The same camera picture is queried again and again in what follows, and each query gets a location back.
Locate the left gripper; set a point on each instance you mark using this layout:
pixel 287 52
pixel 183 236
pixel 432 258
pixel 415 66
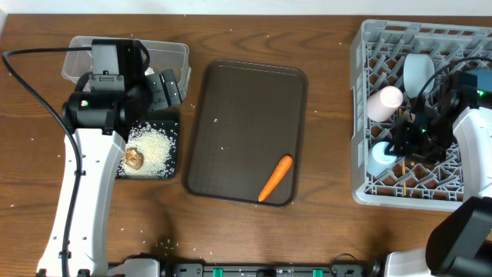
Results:
pixel 162 91

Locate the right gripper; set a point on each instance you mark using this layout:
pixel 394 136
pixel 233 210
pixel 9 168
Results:
pixel 403 145

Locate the pink cup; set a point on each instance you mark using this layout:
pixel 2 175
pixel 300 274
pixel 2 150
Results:
pixel 384 103

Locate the light blue cup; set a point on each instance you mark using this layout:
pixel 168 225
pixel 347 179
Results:
pixel 379 160

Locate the white rice pile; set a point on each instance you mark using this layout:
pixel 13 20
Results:
pixel 151 150

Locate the small light blue bowl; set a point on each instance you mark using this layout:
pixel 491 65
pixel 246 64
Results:
pixel 418 69

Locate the brown food scrap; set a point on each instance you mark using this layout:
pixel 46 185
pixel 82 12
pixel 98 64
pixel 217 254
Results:
pixel 133 158

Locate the orange carrot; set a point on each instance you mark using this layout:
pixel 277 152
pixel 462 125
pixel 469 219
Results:
pixel 277 175

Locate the white tissue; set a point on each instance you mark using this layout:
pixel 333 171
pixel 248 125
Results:
pixel 149 71

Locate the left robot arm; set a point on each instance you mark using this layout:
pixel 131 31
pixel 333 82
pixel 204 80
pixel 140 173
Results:
pixel 111 95

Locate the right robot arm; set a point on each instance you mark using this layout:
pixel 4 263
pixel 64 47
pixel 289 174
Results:
pixel 459 246

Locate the grey dishwasher rack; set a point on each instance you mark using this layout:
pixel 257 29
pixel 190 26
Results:
pixel 378 52

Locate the clear plastic bin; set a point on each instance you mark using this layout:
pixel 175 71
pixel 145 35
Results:
pixel 164 55

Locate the black plastic tray bin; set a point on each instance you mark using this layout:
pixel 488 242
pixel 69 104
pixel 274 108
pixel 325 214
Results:
pixel 153 146

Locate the dark brown serving tray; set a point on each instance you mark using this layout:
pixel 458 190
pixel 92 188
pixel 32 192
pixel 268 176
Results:
pixel 249 117

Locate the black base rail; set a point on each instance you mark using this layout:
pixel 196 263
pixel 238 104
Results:
pixel 162 269

